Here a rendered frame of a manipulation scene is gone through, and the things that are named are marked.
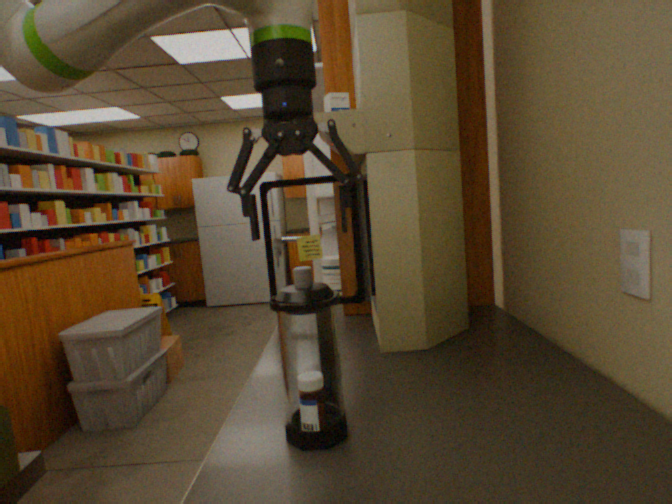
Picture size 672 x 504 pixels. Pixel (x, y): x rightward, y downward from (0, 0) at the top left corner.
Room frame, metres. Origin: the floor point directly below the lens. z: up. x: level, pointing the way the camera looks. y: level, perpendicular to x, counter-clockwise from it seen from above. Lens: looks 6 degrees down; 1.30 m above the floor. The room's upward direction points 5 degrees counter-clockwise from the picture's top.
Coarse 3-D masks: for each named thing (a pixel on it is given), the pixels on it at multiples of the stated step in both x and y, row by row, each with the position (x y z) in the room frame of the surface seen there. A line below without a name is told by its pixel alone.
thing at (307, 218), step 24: (288, 192) 1.34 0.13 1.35; (312, 192) 1.33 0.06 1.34; (336, 192) 1.31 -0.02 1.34; (288, 216) 1.34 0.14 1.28; (312, 216) 1.33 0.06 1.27; (336, 216) 1.31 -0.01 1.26; (264, 240) 1.36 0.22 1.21; (288, 240) 1.34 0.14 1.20; (312, 240) 1.33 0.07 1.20; (336, 240) 1.32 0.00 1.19; (288, 264) 1.34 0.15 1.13; (312, 264) 1.33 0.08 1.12; (336, 264) 1.32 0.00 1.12; (336, 288) 1.32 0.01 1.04
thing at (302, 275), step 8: (296, 272) 0.64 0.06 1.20; (304, 272) 0.64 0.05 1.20; (296, 280) 0.64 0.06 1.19; (304, 280) 0.64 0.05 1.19; (288, 288) 0.65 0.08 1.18; (296, 288) 0.64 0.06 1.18; (304, 288) 0.64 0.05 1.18; (312, 288) 0.63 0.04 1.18; (320, 288) 0.63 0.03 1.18; (328, 288) 0.64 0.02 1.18; (280, 296) 0.63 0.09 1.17; (288, 296) 0.62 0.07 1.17; (296, 296) 0.61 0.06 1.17; (304, 296) 0.61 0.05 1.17; (312, 296) 0.61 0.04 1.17; (320, 296) 0.62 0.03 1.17; (328, 296) 0.63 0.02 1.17
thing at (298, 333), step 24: (288, 312) 0.60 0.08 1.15; (312, 312) 0.61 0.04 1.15; (288, 336) 0.62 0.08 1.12; (312, 336) 0.61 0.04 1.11; (336, 336) 0.64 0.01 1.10; (288, 360) 0.62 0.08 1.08; (312, 360) 0.61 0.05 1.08; (336, 360) 0.63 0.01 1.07; (288, 384) 0.62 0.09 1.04; (312, 384) 0.61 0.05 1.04; (336, 384) 0.63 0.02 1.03; (288, 408) 0.63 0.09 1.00; (312, 408) 0.61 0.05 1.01; (336, 408) 0.62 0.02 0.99
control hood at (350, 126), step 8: (320, 112) 1.00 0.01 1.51; (328, 112) 1.00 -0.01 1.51; (336, 112) 1.00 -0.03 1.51; (344, 112) 1.00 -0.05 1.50; (352, 112) 1.00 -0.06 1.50; (360, 112) 0.99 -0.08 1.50; (320, 120) 1.00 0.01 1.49; (336, 120) 1.00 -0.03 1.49; (344, 120) 1.00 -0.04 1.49; (352, 120) 1.00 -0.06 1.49; (360, 120) 0.99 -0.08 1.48; (344, 128) 1.00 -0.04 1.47; (352, 128) 1.00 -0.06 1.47; (360, 128) 0.99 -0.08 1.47; (320, 136) 1.25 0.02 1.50; (344, 136) 1.00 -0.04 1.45; (352, 136) 1.00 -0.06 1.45; (360, 136) 0.99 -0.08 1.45; (344, 144) 1.00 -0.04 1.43; (352, 144) 1.00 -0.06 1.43; (360, 144) 0.99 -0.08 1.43; (336, 152) 1.31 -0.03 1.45; (352, 152) 1.00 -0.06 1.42; (360, 152) 0.99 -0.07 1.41; (360, 160) 1.15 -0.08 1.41
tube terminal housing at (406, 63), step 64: (384, 64) 0.99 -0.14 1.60; (448, 64) 1.10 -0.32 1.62; (384, 128) 0.99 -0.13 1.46; (448, 128) 1.09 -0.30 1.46; (384, 192) 0.99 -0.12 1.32; (448, 192) 1.08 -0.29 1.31; (384, 256) 0.99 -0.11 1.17; (448, 256) 1.07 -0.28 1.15; (384, 320) 0.99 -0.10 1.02; (448, 320) 1.06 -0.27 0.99
